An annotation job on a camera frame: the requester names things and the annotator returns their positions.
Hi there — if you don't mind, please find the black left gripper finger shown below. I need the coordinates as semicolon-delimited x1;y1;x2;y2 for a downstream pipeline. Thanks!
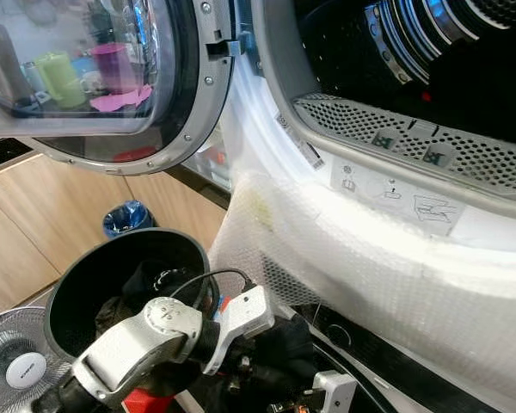
272;349;321;390
263;313;316;352

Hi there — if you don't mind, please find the white front-load washing machine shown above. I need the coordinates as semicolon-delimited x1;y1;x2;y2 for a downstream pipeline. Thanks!
205;0;516;413

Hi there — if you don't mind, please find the dark clothes pile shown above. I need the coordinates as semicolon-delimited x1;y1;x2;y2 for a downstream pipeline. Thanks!
93;258;207;347

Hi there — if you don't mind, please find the red plastic object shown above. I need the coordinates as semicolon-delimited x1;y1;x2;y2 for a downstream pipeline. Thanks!
123;387;178;413

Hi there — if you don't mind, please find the black glossy appliance panel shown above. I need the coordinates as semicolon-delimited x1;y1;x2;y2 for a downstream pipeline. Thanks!
291;301;504;413

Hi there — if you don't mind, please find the white pictogram instruction sticker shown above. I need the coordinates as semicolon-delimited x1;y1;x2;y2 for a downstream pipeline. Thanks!
330;158;466;238

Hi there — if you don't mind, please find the white barcode sticker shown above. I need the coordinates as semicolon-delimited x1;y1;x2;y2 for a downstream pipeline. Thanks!
274;114;326;170

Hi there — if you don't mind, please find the black round laundry bucket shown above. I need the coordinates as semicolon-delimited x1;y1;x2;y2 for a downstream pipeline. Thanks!
44;227;212;363

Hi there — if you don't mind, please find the bin with blue bag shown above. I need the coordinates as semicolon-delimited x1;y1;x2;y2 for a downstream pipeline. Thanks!
101;199;155;241

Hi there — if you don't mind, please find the white floor fan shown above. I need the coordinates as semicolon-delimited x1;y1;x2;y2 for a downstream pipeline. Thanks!
0;306;75;413

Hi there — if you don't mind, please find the grey perforated lint filter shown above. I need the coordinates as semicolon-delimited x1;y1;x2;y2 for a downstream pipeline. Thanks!
292;92;516;196

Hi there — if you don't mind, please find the round glass washer door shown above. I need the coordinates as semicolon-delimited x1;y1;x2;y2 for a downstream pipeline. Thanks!
0;0;239;177

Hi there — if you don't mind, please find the wooden cabinet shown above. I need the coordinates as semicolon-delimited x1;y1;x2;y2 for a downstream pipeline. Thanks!
0;153;230;321

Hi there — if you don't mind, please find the black countertop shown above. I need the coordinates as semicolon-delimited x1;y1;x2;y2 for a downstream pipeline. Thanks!
0;138;37;172

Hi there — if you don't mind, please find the pink cloth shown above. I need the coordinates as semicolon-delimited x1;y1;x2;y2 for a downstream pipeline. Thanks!
89;84;154;114

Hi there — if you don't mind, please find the steel washer drum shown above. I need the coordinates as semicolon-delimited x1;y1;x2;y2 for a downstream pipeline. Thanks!
296;0;516;144

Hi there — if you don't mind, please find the pink cup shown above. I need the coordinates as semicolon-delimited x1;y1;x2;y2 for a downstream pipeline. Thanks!
90;43;137;94

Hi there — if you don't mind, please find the green cylindrical cup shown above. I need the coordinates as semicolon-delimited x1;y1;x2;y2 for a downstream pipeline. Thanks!
32;52;89;110

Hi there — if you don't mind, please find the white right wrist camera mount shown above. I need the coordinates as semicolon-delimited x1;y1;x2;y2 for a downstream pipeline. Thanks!
309;369;359;413

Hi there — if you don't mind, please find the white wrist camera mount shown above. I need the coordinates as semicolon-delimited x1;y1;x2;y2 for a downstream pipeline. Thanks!
309;369;359;413
201;285;277;376

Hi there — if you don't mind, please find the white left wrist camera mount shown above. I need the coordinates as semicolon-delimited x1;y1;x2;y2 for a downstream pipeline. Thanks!
201;285;277;376

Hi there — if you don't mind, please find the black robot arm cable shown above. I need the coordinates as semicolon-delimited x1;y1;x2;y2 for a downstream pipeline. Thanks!
169;268;256;299

